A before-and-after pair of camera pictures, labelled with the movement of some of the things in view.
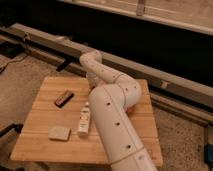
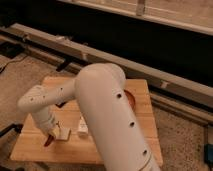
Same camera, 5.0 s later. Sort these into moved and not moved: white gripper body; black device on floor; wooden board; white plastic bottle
Moved: white gripper body
Not moved: black device on floor; white plastic bottle; wooden board
